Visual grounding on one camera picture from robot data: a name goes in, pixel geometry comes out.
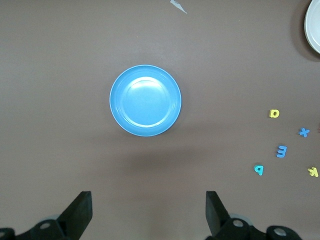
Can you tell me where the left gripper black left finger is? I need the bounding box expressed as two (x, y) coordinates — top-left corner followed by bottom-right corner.
(0, 191), (93, 240)

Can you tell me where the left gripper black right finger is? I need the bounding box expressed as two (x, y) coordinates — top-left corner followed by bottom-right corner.
(204, 191), (304, 240)

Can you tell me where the blue letter m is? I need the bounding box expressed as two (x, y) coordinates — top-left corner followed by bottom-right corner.
(276, 145), (288, 159)

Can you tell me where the yellow letter k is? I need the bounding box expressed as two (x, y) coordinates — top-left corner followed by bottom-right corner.
(307, 166), (320, 178)

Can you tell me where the blue plate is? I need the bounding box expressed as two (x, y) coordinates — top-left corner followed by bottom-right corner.
(109, 64), (183, 137)

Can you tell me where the beige plate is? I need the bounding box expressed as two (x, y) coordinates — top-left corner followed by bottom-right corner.
(304, 0), (320, 55)

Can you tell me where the grey tape scrap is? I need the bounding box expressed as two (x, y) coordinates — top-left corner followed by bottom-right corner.
(169, 0), (188, 14)

